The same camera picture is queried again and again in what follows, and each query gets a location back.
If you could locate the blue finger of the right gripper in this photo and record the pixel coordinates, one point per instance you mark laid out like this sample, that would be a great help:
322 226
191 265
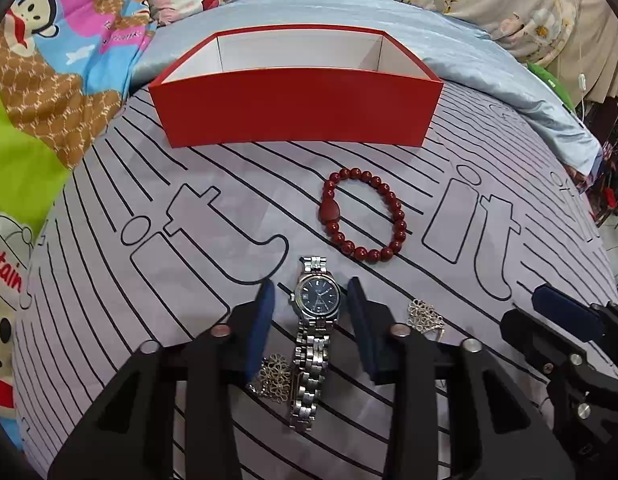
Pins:
566 312

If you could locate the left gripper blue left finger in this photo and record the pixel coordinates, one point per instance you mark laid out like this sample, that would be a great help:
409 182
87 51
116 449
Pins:
261 316

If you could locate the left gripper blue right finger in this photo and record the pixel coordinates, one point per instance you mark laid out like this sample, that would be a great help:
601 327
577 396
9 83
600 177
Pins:
362 323

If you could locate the silver wrist watch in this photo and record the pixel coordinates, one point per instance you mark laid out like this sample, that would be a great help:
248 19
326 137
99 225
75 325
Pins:
316 300

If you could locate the red open gift box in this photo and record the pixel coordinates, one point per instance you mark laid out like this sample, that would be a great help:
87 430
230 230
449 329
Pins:
299 82

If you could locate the green plastic object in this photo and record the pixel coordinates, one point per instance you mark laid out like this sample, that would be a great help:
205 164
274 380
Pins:
553 83

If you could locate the light blue quilt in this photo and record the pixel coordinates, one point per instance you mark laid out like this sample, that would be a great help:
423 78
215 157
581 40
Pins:
455 50

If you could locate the colourful monkey cartoon blanket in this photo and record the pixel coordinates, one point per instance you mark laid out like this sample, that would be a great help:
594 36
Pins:
65 68

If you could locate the silver chain earring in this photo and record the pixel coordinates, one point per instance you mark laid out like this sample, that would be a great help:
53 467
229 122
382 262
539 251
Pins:
424 318

